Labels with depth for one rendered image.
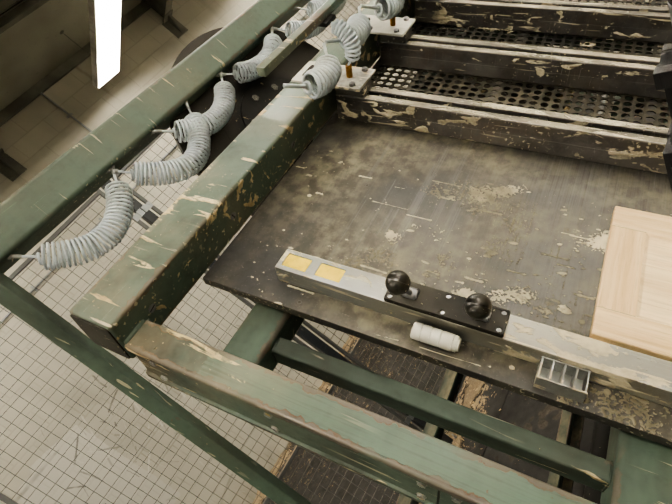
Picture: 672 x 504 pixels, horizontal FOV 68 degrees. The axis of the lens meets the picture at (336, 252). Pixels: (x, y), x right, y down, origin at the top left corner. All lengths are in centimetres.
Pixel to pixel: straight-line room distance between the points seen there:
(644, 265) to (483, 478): 49
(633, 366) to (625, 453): 12
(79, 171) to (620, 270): 122
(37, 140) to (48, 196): 455
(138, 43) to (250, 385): 596
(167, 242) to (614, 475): 81
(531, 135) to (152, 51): 568
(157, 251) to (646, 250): 88
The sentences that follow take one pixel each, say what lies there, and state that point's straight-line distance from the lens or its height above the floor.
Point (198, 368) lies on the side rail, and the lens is 84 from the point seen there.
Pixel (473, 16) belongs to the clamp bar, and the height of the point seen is 159.
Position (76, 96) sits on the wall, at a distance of 615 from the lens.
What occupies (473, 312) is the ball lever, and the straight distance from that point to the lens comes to 71.
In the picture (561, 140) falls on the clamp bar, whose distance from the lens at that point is 120.
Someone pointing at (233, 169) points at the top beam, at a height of 183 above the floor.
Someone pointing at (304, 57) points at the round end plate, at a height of 196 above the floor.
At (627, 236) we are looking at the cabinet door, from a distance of 105.
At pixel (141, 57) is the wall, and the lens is 647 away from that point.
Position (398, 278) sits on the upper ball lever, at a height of 151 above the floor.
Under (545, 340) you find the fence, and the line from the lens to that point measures 84.
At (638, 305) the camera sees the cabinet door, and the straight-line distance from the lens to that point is 95.
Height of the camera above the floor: 173
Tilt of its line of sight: 10 degrees down
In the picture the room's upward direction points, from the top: 51 degrees counter-clockwise
